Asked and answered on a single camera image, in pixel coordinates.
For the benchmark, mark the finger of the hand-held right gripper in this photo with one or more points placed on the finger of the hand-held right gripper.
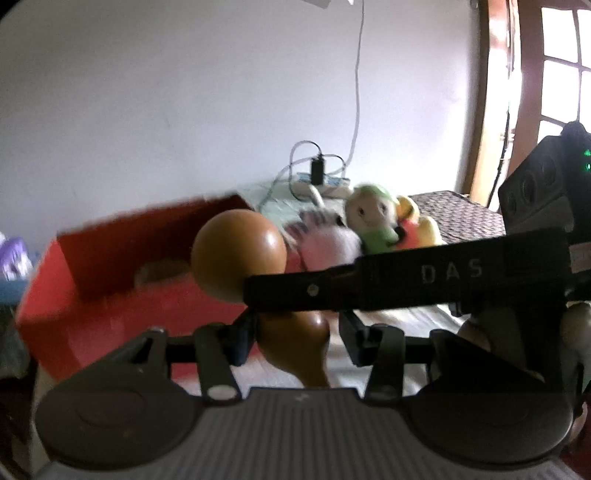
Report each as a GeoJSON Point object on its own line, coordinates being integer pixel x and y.
{"type": "Point", "coordinates": [295, 293]}

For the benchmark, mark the person's right hand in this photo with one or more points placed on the person's right hand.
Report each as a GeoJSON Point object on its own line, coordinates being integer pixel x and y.
{"type": "Point", "coordinates": [577, 332]}

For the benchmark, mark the green plush doll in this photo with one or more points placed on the green plush doll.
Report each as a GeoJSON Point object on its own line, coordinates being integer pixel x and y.
{"type": "Point", "coordinates": [374, 230]}

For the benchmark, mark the brown wooden gourd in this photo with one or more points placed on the brown wooden gourd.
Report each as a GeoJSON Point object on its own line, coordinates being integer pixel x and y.
{"type": "Point", "coordinates": [235, 254]}

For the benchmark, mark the purple plastic bag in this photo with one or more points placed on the purple plastic bag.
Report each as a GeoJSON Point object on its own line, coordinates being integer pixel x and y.
{"type": "Point", "coordinates": [16, 258]}

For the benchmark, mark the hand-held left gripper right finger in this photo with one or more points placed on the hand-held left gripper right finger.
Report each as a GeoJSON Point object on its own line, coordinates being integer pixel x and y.
{"type": "Point", "coordinates": [353, 339]}

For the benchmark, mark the red cardboard box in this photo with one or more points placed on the red cardboard box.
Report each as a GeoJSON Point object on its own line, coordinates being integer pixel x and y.
{"type": "Point", "coordinates": [92, 314]}

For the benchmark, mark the black charger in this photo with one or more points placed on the black charger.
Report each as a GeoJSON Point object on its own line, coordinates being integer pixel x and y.
{"type": "Point", "coordinates": [317, 170]}

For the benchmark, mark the person's right forearm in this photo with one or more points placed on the person's right forearm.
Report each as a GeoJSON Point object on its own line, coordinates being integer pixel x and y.
{"type": "Point", "coordinates": [581, 415]}

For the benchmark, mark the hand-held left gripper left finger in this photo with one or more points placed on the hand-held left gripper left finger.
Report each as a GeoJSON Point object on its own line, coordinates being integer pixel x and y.
{"type": "Point", "coordinates": [242, 344]}

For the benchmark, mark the yellow plush toy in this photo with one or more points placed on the yellow plush toy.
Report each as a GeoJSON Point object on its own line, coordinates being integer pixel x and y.
{"type": "Point", "coordinates": [427, 230]}

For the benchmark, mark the plaid bunny plush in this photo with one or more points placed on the plaid bunny plush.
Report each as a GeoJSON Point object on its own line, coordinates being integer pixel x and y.
{"type": "Point", "coordinates": [316, 217]}

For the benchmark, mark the wooden window frame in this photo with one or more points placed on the wooden window frame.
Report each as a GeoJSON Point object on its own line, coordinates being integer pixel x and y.
{"type": "Point", "coordinates": [494, 69]}

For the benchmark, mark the blue plastic object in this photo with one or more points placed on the blue plastic object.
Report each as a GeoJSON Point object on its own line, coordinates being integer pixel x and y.
{"type": "Point", "coordinates": [11, 290]}

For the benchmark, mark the pink bunny plush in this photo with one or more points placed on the pink bunny plush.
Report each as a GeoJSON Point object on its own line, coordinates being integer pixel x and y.
{"type": "Point", "coordinates": [328, 244]}

